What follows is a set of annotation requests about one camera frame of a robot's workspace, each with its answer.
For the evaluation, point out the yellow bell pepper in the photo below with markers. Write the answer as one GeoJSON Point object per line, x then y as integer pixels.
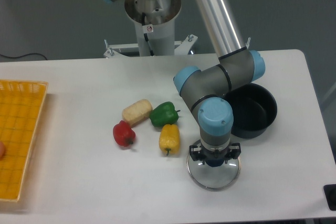
{"type": "Point", "coordinates": [169, 140]}

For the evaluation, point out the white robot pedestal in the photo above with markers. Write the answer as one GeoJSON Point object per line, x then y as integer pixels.
{"type": "Point", "coordinates": [154, 22]}

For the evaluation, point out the yellow woven basket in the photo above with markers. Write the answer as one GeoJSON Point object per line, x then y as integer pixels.
{"type": "Point", "coordinates": [21, 106]}

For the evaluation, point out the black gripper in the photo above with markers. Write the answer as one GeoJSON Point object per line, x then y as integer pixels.
{"type": "Point", "coordinates": [216, 157]}

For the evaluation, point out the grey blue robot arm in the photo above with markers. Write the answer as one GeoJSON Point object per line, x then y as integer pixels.
{"type": "Point", "coordinates": [201, 90]}

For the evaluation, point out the red bell pepper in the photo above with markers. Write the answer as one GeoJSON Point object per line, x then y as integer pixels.
{"type": "Point", "coordinates": [123, 134]}

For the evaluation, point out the green bell pepper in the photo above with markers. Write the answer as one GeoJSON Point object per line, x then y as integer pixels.
{"type": "Point", "coordinates": [164, 114]}

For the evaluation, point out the black table grommet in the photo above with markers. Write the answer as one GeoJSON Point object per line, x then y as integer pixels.
{"type": "Point", "coordinates": [330, 195]}

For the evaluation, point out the dark blue saucepan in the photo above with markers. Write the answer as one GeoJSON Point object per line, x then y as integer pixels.
{"type": "Point", "coordinates": [254, 110]}

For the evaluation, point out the beige bread loaf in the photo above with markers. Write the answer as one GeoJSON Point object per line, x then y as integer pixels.
{"type": "Point", "coordinates": [137, 112]}

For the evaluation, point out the glass lid blue knob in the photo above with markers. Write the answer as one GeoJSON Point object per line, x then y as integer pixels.
{"type": "Point", "coordinates": [213, 178]}

